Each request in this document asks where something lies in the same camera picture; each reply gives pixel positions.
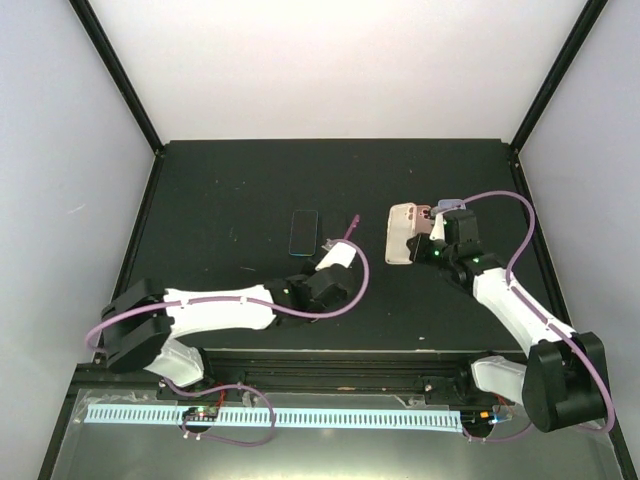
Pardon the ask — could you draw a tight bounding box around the pink phone case with ring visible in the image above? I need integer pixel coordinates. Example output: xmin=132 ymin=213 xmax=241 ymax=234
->
xmin=415 ymin=204 xmax=434 ymax=234

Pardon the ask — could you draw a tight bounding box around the gold rimmed phone case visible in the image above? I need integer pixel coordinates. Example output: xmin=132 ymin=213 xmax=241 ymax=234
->
xmin=385 ymin=203 xmax=416 ymax=265

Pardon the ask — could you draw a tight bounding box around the lilac phone case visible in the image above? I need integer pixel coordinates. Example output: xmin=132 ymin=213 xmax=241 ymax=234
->
xmin=437 ymin=199 xmax=466 ymax=211

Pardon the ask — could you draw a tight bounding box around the teal edged phone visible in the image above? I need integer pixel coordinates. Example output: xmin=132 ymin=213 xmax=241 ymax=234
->
xmin=288 ymin=210 xmax=319 ymax=257

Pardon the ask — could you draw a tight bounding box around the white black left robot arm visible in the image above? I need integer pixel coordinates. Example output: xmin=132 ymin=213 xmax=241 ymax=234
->
xmin=101 ymin=264 xmax=355 ymax=399

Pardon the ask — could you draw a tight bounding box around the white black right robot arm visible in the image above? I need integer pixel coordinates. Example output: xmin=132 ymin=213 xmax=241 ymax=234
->
xmin=406 ymin=210 xmax=615 ymax=432

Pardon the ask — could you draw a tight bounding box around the small circuit board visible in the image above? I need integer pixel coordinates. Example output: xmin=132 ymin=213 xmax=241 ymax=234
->
xmin=182 ymin=406 xmax=218 ymax=422

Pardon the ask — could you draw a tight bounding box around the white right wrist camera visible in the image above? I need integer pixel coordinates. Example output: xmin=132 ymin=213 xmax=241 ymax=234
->
xmin=430 ymin=213 xmax=446 ymax=241

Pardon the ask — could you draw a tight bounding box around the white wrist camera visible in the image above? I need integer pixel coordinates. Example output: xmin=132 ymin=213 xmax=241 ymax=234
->
xmin=315 ymin=240 xmax=357 ymax=271
xmin=430 ymin=213 xmax=446 ymax=241

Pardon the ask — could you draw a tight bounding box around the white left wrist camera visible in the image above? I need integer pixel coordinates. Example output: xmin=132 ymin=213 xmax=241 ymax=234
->
xmin=315 ymin=240 xmax=357 ymax=271

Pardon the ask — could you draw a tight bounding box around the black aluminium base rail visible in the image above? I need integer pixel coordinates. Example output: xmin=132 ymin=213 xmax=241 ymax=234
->
xmin=185 ymin=350 xmax=500 ymax=405

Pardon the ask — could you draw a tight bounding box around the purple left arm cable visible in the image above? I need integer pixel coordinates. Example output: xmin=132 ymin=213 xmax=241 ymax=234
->
xmin=84 ymin=241 xmax=371 ymax=361

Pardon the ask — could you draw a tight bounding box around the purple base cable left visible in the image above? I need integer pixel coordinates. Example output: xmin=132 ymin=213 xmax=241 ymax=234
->
xmin=164 ymin=379 xmax=276 ymax=448

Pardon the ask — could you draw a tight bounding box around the right black frame post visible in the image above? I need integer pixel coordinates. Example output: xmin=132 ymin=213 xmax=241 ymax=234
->
xmin=510 ymin=0 xmax=608 ymax=154

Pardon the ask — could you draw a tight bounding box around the black frame post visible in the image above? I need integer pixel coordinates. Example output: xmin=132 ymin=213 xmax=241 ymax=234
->
xmin=510 ymin=0 xmax=608 ymax=154
xmin=69 ymin=0 xmax=164 ymax=155

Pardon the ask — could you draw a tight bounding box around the left black frame post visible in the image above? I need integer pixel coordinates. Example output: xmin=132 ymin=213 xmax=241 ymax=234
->
xmin=69 ymin=0 xmax=164 ymax=155

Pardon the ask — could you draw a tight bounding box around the light blue slotted cable duct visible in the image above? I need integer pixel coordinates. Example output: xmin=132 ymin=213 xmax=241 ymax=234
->
xmin=84 ymin=404 xmax=463 ymax=433

